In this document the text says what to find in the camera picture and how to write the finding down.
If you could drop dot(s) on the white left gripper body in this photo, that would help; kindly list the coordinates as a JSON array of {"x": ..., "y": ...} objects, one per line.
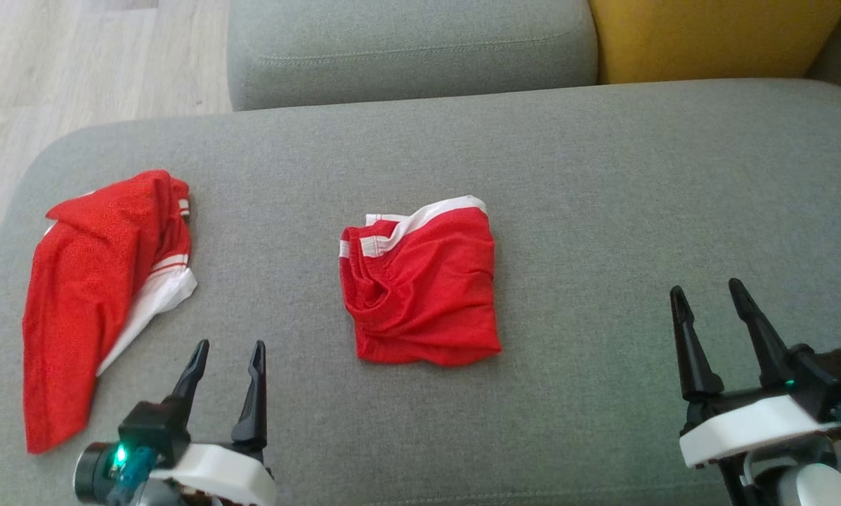
[{"x": 223, "y": 474}]

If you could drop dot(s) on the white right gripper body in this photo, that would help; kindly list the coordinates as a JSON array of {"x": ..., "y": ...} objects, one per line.
[{"x": 743, "y": 429}]

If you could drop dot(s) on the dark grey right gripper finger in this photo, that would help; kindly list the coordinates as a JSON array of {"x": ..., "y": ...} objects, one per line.
[
  {"x": 694, "y": 351},
  {"x": 764, "y": 337}
]

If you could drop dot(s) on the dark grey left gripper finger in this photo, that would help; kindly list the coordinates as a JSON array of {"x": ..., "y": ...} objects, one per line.
[
  {"x": 194, "y": 372},
  {"x": 254, "y": 407}
]

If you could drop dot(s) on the red jersey with white sleeves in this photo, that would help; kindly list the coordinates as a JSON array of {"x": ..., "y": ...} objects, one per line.
[{"x": 83, "y": 281}]

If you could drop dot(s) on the red shorts with white waistband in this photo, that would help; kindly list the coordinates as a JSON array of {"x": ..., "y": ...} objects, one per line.
[{"x": 427, "y": 295}]

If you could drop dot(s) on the large grey sofa chaise cushion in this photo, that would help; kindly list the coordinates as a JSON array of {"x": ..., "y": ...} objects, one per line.
[{"x": 568, "y": 176}]

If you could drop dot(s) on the large yellow sofa backrest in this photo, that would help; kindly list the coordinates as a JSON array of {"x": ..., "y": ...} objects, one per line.
[{"x": 708, "y": 35}]

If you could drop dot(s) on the grey sofa seat cushion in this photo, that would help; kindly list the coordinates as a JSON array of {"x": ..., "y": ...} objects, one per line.
[{"x": 406, "y": 42}]

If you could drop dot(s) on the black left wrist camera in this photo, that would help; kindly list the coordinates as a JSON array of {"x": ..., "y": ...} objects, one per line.
[{"x": 153, "y": 429}]

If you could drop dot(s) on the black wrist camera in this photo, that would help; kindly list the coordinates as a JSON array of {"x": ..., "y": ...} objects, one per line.
[
  {"x": 153, "y": 429},
  {"x": 831, "y": 379}
]

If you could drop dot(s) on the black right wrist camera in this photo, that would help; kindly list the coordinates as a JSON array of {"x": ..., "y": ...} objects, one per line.
[{"x": 831, "y": 379}]

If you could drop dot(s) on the teal left camera connector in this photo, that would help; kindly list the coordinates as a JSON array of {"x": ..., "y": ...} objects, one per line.
[{"x": 133, "y": 471}]

